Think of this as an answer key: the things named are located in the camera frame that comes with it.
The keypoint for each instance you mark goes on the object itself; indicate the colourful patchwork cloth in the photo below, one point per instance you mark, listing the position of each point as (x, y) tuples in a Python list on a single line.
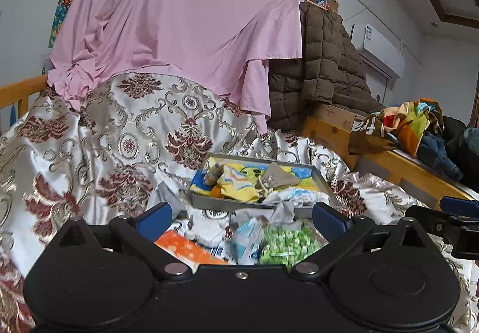
[(408, 123)]

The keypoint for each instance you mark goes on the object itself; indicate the wooden bunk frame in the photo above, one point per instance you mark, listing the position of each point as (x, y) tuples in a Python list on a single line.
[(404, 164)]

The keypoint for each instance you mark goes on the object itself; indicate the white whale print cloth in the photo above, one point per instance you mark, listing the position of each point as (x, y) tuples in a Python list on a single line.
[(299, 195)]

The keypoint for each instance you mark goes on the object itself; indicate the grey sock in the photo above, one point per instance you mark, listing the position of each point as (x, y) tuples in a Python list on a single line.
[(278, 176)]

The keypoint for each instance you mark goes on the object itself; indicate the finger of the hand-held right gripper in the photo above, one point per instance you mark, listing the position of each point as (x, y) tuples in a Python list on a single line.
[(434, 215)]

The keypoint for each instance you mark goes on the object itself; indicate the pink bed sheet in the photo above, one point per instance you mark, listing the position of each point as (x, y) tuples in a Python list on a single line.
[(179, 19)]

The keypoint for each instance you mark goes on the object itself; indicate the brown printed cloth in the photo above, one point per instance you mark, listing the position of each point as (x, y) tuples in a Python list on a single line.
[(368, 131)]

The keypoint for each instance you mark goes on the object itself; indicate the brown puffer jacket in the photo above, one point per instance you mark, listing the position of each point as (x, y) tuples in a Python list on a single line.
[(329, 63)]

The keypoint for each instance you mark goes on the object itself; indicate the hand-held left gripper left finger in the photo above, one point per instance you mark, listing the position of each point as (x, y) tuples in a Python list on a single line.
[(159, 220)]

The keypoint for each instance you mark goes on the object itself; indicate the white air conditioner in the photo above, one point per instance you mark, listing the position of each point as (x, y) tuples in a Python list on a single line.
[(378, 47)]

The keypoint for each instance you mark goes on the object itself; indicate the grey cloth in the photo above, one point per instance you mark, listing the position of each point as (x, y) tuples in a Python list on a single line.
[(282, 213)]

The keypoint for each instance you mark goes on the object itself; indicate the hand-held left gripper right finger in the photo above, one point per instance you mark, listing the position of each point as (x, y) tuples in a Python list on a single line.
[(329, 220)]

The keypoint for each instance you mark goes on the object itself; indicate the floral satin blanket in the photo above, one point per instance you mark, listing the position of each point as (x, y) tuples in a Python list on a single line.
[(112, 138)]

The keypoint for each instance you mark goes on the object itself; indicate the white orange box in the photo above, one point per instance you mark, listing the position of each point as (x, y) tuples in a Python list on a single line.
[(183, 249)]

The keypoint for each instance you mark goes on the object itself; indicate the blue jeans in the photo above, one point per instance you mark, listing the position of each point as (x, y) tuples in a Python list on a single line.
[(434, 153)]

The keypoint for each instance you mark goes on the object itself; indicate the bag of green foam pieces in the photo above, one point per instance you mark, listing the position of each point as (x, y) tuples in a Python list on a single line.
[(288, 243)]

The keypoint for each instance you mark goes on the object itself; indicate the dark jacket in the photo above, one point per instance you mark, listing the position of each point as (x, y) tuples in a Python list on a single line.
[(466, 146)]

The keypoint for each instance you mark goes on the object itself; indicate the white sock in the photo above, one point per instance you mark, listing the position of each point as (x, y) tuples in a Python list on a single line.
[(204, 228)]

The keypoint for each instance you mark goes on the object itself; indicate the grey cartoon picture tray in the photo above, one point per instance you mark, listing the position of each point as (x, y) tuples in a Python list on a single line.
[(310, 177)]

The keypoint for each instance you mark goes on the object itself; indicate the light blue packet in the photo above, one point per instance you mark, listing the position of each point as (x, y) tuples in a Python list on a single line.
[(247, 239)]

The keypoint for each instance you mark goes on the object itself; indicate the wooden bed rail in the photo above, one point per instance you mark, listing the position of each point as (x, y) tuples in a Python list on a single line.
[(22, 88)]

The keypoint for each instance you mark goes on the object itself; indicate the yellow striped cloth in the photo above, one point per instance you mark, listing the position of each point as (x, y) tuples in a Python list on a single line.
[(235, 183)]

